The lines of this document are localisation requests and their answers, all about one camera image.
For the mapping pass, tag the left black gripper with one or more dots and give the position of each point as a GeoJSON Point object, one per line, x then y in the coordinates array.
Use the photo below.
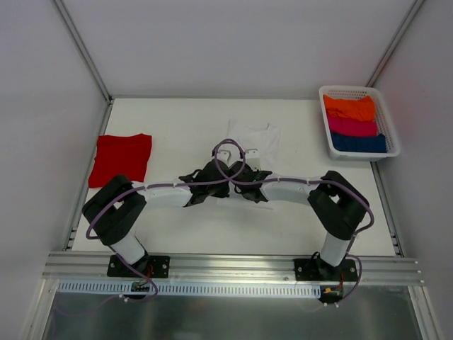
{"type": "Point", "coordinates": [218, 176]}

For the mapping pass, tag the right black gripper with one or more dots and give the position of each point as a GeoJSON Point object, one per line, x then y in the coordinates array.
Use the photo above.
{"type": "Point", "coordinates": [241, 176]}

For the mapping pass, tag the white t shirt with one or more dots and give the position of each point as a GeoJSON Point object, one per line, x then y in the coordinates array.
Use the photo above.
{"type": "Point", "coordinates": [265, 138]}

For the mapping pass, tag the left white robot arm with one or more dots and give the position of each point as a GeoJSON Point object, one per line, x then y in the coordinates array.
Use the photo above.
{"type": "Point", "coordinates": [113, 211]}

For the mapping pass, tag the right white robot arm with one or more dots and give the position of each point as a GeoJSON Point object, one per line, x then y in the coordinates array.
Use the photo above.
{"type": "Point", "coordinates": [341, 209]}

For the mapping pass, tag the folded red t shirt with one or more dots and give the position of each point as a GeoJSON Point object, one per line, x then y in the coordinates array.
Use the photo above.
{"type": "Point", "coordinates": [116, 155]}

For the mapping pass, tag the blue t shirt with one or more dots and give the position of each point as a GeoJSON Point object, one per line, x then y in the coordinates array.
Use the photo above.
{"type": "Point", "coordinates": [359, 144]}

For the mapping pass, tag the pink t shirt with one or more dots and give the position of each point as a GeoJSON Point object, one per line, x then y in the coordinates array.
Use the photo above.
{"type": "Point", "coordinates": [352, 128]}

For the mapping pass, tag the orange t shirt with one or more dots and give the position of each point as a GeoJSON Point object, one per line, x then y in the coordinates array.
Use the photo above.
{"type": "Point", "coordinates": [362, 110]}

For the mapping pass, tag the white plastic basket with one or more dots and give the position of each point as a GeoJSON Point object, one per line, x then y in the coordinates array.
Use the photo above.
{"type": "Point", "coordinates": [383, 121]}

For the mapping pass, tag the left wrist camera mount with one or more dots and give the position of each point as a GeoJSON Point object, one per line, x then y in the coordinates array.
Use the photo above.
{"type": "Point", "coordinates": [223, 155]}

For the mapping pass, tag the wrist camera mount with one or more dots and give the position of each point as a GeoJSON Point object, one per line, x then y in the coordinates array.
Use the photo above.
{"type": "Point", "coordinates": [223, 155]}
{"type": "Point", "coordinates": [252, 159]}

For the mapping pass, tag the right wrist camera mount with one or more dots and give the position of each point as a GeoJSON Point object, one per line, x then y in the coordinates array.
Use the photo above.
{"type": "Point", "coordinates": [252, 159]}

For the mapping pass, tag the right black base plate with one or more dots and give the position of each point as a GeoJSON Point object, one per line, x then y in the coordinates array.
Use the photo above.
{"type": "Point", "coordinates": [315, 269]}

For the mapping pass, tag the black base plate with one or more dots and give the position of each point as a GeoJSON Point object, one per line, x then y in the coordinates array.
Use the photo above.
{"type": "Point", "coordinates": [315, 269]}
{"type": "Point", "coordinates": [149, 265]}

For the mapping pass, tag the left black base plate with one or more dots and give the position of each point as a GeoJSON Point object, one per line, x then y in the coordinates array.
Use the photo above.
{"type": "Point", "coordinates": [149, 265]}

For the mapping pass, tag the white slotted cable duct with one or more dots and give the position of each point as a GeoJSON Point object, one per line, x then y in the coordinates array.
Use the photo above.
{"type": "Point", "coordinates": [290, 290]}

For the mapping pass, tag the aluminium mounting rail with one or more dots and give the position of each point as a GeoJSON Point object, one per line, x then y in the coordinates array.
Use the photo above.
{"type": "Point", "coordinates": [209, 268]}

